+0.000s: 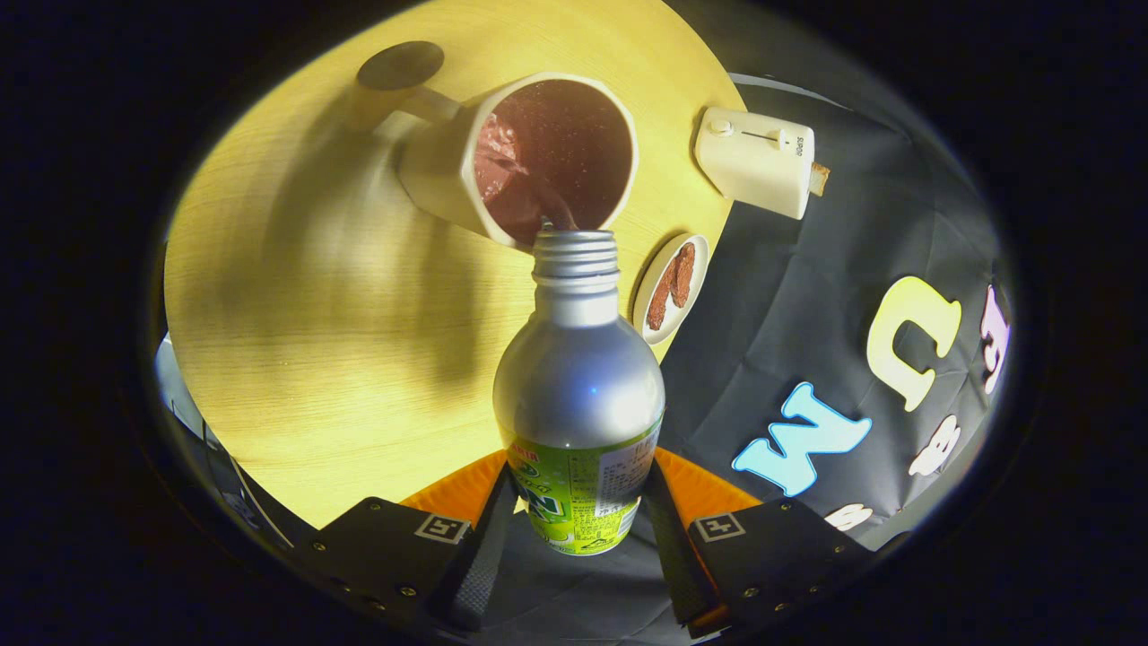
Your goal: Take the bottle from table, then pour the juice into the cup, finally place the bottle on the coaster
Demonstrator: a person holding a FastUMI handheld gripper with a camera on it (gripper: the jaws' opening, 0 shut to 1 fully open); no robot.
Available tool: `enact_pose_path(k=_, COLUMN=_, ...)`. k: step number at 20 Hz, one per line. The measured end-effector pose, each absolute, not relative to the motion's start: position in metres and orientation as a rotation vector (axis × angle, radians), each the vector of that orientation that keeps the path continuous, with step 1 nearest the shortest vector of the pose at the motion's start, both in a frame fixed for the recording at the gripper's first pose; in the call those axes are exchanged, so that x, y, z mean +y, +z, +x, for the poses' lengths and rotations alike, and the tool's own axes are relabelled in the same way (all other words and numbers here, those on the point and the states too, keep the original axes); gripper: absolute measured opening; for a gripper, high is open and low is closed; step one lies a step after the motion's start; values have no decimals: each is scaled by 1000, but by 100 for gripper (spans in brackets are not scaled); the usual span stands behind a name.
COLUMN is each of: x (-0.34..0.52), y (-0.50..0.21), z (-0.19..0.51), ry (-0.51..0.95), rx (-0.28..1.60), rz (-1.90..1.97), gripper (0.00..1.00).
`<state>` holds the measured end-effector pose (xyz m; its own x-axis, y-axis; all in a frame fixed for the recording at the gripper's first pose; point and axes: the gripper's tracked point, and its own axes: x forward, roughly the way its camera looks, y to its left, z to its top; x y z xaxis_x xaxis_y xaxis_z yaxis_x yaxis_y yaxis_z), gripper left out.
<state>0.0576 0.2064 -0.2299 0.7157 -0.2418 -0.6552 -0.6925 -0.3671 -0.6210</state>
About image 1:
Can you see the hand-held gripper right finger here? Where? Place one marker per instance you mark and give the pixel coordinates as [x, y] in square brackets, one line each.
[677, 556]

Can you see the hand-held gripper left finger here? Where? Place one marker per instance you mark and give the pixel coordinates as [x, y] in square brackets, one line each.
[475, 565]

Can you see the silver bottle with green label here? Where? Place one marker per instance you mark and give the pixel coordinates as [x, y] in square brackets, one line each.
[578, 386]

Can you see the white round plate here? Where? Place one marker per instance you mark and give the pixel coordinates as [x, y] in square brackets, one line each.
[650, 336]

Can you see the wooden table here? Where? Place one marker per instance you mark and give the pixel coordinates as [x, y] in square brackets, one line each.
[314, 314]

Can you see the cream toaster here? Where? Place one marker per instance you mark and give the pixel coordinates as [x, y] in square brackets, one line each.
[753, 166]

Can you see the toast slice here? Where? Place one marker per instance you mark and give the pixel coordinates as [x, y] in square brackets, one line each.
[819, 179]

